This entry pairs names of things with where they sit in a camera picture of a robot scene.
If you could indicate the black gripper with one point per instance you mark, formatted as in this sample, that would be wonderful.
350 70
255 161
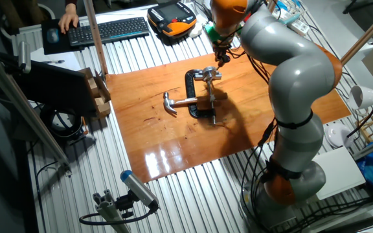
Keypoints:
222 53

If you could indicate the black C-clamp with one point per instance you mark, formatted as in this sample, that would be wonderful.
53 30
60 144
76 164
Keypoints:
190 94

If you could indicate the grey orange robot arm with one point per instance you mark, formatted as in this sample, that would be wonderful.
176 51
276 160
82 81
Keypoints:
300 74

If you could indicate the dark red sleeved forearm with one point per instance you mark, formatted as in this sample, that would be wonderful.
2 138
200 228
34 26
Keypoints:
70 2

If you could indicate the person's bare hand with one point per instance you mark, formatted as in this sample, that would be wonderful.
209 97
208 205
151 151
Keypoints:
68 17

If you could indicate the white tape wrap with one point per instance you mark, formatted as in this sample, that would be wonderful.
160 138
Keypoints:
211 97

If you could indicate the white rounded lump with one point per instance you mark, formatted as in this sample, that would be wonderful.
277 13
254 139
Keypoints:
195 30

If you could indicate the black orange teach pendant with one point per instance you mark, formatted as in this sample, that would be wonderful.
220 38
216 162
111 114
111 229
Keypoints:
173 13

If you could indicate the white teal handheld tool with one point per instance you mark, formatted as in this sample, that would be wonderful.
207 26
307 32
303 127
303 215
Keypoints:
291 18

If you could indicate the glossy orange wooden board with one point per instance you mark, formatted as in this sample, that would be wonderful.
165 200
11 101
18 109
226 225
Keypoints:
160 145

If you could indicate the black keyboard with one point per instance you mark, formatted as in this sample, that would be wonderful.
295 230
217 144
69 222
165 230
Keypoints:
108 30

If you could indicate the brown cardboard box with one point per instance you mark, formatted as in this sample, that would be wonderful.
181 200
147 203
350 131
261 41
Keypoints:
104 89

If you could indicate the wooden block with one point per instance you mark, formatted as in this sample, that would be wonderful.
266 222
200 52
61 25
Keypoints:
103 108
93 87

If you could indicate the black office chair base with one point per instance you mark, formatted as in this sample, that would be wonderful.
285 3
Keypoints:
358 4

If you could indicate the white paper sheet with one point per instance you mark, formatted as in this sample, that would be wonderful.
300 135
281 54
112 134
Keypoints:
60 66

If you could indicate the white flat box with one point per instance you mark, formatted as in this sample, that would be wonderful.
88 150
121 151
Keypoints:
340 174

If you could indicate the black monitor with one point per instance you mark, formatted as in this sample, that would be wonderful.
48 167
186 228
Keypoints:
53 87

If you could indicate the dark computer mouse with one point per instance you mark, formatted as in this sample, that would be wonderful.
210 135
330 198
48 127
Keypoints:
53 35

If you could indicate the black mouse pad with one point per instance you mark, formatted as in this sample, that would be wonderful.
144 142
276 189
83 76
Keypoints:
49 48

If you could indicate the short aluminium profile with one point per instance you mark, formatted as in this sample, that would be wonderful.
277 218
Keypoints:
108 210

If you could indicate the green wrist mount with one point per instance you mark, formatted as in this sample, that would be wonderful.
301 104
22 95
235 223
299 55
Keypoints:
212 34

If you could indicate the wooden frame post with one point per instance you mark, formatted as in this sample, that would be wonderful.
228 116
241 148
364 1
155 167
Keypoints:
271 4
94 32
366 34

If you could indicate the grey camera with blue cap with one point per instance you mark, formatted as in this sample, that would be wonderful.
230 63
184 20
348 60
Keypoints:
138 187

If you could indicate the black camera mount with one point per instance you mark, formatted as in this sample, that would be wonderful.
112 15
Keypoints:
125 204

